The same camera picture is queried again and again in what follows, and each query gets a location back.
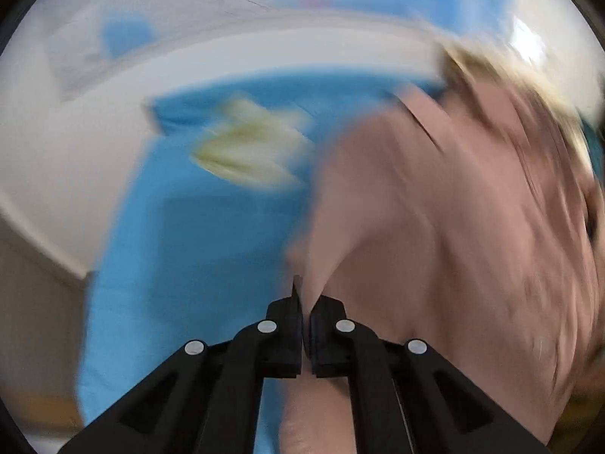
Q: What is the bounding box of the beige crumpled garment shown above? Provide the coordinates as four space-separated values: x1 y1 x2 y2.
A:
441 41 593 170

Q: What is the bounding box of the pink large shirt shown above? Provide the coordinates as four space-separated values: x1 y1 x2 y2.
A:
288 79 604 442

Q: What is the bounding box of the blue floral bed sheet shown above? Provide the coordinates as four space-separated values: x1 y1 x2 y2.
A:
74 67 450 454

